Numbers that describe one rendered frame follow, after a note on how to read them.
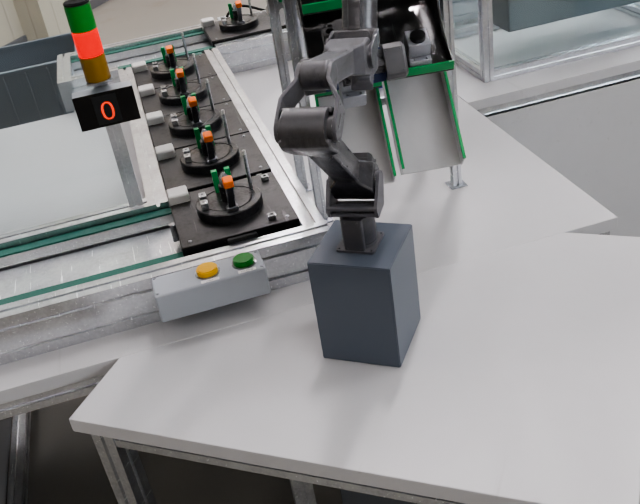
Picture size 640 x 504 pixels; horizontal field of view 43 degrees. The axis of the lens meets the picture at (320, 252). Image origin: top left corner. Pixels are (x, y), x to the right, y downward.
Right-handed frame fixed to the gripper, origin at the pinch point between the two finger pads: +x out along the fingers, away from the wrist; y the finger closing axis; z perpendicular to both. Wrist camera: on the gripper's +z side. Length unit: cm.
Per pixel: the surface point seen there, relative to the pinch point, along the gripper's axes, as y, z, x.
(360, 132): -2.5, -10.9, 20.5
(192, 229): 35.2, -23.6, 17.0
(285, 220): 16.4, -25.2, 13.6
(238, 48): 19, 25, 133
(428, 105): -18.0, -8.0, 23.1
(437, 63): -18.3, -0.7, 10.2
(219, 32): 24, 33, 143
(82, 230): 60, -20, 30
